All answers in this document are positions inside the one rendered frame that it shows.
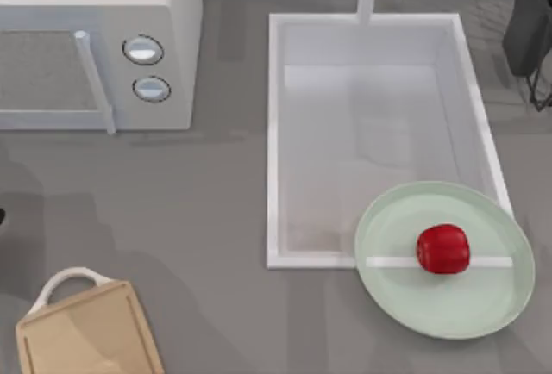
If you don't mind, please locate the white sink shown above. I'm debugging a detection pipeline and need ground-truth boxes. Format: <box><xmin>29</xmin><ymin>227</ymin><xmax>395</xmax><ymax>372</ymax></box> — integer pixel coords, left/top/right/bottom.
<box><xmin>264</xmin><ymin>12</ymin><xmax>515</xmax><ymax>271</ymax></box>

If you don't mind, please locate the small microwave knob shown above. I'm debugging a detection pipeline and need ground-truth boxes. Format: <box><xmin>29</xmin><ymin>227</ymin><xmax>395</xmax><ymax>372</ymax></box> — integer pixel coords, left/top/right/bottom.
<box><xmin>131</xmin><ymin>75</ymin><xmax>173</xmax><ymax>103</ymax></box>

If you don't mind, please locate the pale microwave oven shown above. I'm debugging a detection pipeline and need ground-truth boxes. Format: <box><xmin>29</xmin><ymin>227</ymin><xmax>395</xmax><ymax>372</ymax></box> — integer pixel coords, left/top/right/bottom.
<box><xmin>0</xmin><ymin>0</ymin><xmax>204</xmax><ymax>134</ymax></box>

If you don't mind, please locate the large microwave knob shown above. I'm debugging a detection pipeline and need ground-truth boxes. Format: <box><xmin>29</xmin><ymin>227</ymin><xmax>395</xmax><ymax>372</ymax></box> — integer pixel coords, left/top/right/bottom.
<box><xmin>122</xmin><ymin>34</ymin><xmax>166</xmax><ymax>66</ymax></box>

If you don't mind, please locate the pale green plate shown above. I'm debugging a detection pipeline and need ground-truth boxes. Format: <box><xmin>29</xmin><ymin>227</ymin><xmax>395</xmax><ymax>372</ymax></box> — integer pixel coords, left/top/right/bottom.
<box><xmin>354</xmin><ymin>180</ymin><xmax>536</xmax><ymax>340</ymax></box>

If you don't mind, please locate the wooden cutting board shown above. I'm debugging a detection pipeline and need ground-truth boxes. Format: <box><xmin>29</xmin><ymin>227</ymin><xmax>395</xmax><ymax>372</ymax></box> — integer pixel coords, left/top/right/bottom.
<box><xmin>15</xmin><ymin>266</ymin><xmax>166</xmax><ymax>374</ymax></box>

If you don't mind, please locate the microwave door handle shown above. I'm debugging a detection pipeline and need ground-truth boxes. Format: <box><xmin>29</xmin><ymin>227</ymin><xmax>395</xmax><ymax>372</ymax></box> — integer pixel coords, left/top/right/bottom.
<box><xmin>73</xmin><ymin>30</ymin><xmax>117</xmax><ymax>135</ymax></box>

